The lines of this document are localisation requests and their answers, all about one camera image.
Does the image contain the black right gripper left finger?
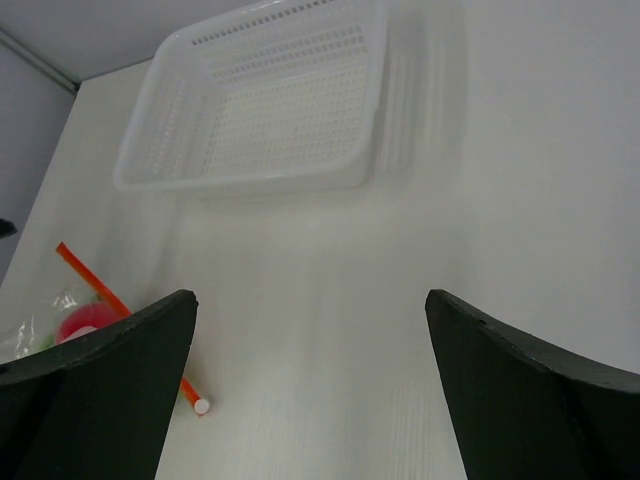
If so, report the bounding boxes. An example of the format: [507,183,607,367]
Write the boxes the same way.
[1,290,198,479]

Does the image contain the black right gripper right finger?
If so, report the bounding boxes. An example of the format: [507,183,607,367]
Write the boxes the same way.
[425,290,639,479]

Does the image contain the red fake apple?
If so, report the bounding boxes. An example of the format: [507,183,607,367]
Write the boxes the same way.
[54,301,121,345]

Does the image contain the clear zip bag orange seal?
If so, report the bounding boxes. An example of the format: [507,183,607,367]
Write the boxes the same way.
[0,241,212,418]

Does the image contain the white perforated plastic basket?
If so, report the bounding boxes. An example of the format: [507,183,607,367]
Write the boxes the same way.
[114,1,388,196]

